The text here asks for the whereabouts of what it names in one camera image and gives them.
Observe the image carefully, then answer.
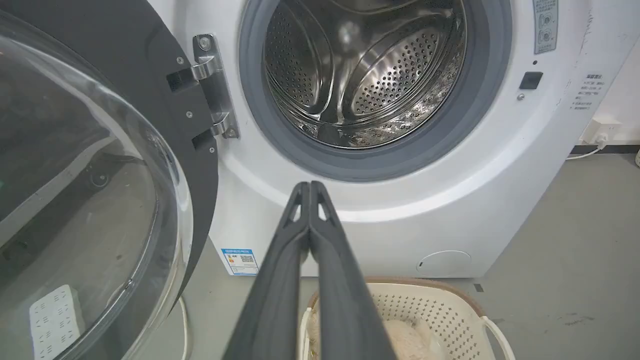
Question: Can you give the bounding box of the washing machine door glass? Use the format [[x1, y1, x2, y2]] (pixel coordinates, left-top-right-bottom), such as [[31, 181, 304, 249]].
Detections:
[[0, 0, 220, 360]]

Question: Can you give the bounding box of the beige cloth in basket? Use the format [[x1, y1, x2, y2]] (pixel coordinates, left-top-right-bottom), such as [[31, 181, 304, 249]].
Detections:
[[306, 307, 446, 360]]

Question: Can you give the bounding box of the blue energy label sticker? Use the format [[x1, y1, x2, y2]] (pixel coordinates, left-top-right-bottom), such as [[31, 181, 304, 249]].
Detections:
[[221, 248, 260, 276]]

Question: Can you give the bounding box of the white wall power socket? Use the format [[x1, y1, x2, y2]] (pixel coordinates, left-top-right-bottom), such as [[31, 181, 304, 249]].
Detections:
[[581, 117, 622, 147]]

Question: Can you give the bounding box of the cream perforated laundry basket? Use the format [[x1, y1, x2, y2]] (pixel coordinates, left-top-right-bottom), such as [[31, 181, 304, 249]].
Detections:
[[298, 277, 517, 360]]

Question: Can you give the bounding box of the white power cable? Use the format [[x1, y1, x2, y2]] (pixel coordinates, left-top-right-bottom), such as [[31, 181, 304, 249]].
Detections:
[[566, 134, 608, 161]]

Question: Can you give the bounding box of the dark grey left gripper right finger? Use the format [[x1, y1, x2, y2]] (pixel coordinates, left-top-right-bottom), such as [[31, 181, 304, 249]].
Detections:
[[309, 180, 397, 360]]

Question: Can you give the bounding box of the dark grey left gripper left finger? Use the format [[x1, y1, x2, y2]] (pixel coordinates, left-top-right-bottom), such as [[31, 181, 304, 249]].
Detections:
[[223, 181, 312, 360]]

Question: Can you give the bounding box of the chrome door hinge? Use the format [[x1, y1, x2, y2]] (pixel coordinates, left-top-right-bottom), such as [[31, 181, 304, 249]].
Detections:
[[191, 34, 240, 140]]

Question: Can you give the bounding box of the white front-load washing machine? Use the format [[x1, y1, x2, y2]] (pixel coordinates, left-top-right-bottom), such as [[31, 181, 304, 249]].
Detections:
[[148, 0, 640, 279]]

